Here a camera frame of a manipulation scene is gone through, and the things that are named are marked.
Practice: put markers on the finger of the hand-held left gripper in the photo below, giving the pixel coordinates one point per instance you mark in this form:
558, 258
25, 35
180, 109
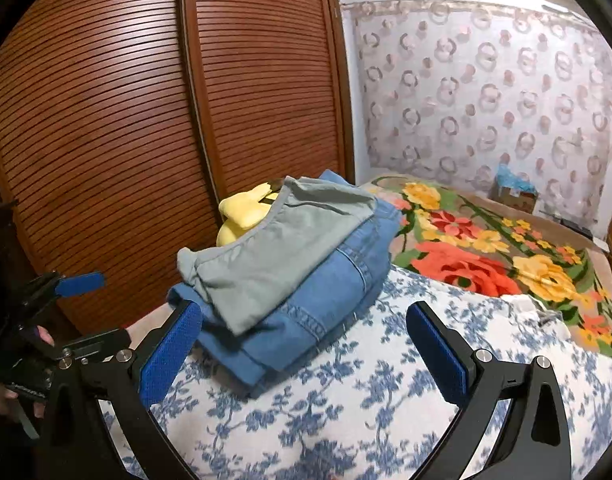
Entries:
80, 283
100, 341

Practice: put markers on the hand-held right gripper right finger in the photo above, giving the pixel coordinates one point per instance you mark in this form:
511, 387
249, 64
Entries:
441, 356

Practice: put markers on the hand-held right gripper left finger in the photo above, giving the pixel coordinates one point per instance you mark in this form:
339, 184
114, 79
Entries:
169, 356

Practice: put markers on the grey-green pants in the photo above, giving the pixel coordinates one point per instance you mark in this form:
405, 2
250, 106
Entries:
276, 250

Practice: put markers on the person's left hand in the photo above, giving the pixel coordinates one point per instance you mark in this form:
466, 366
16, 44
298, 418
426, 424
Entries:
44, 338

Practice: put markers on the blue floral bedsheet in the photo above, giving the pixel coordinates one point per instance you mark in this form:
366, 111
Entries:
361, 400

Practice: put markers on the colourful flower blanket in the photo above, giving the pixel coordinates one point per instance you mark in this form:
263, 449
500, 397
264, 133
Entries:
466, 266

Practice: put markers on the folded blue jeans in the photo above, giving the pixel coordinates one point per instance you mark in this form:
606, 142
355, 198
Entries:
326, 290

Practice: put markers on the yellow plush toy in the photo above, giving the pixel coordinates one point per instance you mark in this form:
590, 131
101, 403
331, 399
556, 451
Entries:
240, 210

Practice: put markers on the cardboard box with blue bag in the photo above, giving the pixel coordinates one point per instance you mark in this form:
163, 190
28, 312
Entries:
516, 198

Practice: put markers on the brown slatted wooden wardrobe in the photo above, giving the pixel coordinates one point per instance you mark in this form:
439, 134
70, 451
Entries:
110, 110

